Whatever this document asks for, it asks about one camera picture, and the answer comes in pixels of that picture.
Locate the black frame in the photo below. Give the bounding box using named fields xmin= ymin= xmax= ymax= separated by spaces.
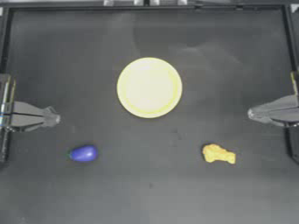
xmin=0 ymin=0 xmax=299 ymax=75

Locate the purple toy eggplant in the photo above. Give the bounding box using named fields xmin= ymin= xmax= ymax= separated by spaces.
xmin=67 ymin=144 xmax=98 ymax=164

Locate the yellow toy fried chicken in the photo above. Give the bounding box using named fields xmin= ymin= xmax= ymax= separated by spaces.
xmin=200 ymin=143 xmax=237 ymax=165

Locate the yellow plate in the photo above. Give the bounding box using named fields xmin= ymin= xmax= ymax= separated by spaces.
xmin=115 ymin=56 xmax=182 ymax=119

